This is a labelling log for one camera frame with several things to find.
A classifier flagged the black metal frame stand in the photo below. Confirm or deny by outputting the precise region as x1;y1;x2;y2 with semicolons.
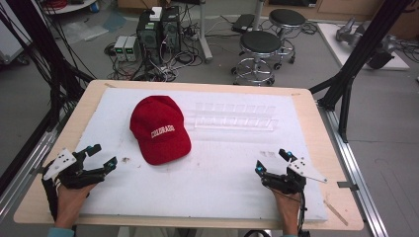
308;0;414;144

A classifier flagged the grey power supply unit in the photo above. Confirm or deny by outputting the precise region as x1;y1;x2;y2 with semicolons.
125;36;141;63
113;35;129;62

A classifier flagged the clear acrylic rack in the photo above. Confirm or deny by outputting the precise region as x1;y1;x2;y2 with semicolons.
193;101;280;133

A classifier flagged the flat black device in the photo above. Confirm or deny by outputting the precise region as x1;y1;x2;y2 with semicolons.
230;13;257;35

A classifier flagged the white box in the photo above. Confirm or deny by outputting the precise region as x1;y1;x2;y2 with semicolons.
149;6;163;23

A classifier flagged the aluminium table rail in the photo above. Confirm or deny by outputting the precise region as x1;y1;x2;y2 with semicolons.
0;126;63;216
316;101;391;237

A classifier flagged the black round stool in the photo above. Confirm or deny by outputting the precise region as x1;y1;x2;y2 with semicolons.
230;30;284;88
268;8;308;71

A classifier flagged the grey metal post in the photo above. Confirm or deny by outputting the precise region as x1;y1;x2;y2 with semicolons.
252;0;267;33

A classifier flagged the white foam mat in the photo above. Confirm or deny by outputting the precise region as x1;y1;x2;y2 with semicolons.
74;87;329;223

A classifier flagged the black frame stand with cables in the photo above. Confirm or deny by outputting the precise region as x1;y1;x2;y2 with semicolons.
0;0;97;133

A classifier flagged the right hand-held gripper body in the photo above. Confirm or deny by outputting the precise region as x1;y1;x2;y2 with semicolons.
261;156;329;196

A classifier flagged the grey metal table leg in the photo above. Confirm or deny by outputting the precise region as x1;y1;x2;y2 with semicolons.
197;0;214;64

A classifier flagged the red baseball cap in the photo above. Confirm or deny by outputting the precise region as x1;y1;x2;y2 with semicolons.
128;95;193;167

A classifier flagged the thin wooden stick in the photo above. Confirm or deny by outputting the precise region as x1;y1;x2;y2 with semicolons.
323;198;350;227

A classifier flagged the tangle of floor cables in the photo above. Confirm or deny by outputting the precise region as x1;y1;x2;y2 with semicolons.
104;19;207;83

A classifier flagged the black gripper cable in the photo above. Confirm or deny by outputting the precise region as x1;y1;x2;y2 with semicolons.
272;187;311;237

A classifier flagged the person's right hand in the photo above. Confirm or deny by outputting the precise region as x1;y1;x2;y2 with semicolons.
271;189;303;236

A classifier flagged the grey metal bracket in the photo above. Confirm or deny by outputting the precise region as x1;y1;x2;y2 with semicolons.
336;180;360;193

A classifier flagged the person's left hand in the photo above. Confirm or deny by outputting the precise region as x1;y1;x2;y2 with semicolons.
53;183;97;230

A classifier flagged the white cabinet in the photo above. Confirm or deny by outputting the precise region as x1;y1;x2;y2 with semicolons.
0;0;33;66

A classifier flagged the black computer tower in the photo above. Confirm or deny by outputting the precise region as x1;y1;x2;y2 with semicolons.
135;10;163;66
160;5;183;56

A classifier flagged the clear plastic sheet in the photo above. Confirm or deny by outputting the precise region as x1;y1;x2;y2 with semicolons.
61;11;128;42

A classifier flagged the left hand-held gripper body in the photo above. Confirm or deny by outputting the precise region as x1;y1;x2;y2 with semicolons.
42;147;107;190

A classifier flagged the black gripper strap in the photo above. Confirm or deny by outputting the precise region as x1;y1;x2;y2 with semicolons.
41;177;60;222

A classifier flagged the white round table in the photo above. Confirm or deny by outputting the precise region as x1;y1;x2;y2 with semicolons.
42;0;99;16

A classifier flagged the white floor board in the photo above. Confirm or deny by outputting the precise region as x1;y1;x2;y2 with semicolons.
316;22;411;72

